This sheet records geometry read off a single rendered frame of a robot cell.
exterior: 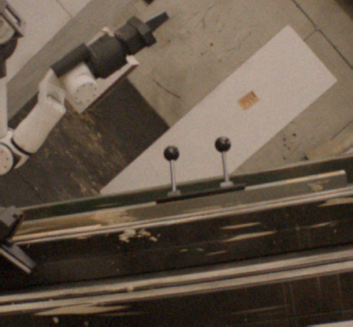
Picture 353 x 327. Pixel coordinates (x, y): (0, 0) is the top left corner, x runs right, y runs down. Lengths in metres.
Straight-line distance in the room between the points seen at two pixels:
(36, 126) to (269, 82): 3.68
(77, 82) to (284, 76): 3.71
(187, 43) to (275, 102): 4.59
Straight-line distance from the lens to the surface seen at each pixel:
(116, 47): 1.46
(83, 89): 1.45
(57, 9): 3.77
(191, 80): 9.52
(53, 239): 1.01
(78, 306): 0.60
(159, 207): 1.43
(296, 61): 5.06
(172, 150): 1.47
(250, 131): 5.09
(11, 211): 0.98
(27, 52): 3.82
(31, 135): 1.52
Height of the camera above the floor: 1.75
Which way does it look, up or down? 12 degrees down
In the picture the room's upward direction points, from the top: 49 degrees clockwise
